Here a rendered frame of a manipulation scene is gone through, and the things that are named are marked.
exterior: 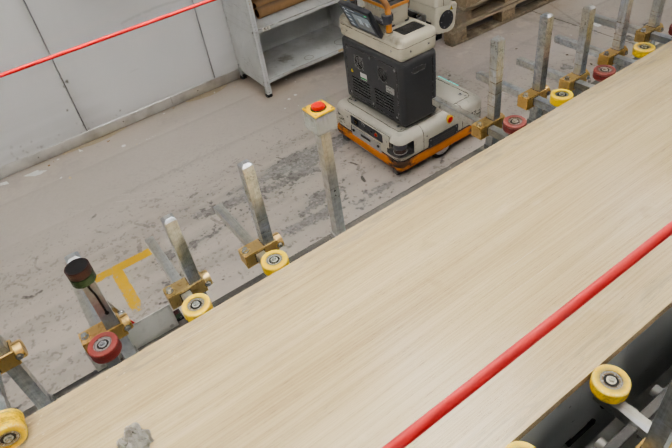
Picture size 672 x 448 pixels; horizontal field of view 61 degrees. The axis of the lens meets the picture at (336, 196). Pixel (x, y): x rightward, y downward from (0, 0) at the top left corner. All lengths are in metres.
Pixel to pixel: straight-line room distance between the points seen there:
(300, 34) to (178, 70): 1.04
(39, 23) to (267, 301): 2.89
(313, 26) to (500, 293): 3.63
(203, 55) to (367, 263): 3.09
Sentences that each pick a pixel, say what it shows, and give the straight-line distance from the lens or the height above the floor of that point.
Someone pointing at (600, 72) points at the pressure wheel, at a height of 0.91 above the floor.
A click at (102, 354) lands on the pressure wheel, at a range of 1.64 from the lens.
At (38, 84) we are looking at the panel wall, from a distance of 4.20.
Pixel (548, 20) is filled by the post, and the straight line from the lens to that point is 2.29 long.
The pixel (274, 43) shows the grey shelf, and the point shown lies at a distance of 4.71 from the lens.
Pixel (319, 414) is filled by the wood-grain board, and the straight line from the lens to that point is 1.37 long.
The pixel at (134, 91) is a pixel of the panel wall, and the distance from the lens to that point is 4.37.
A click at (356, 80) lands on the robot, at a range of 3.42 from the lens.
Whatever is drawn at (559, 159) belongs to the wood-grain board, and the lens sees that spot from 1.99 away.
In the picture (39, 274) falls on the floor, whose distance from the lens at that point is 3.48.
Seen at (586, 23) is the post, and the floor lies 1.05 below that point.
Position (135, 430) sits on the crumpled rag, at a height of 0.91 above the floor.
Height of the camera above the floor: 2.08
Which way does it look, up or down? 40 degrees down
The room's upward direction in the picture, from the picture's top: 9 degrees counter-clockwise
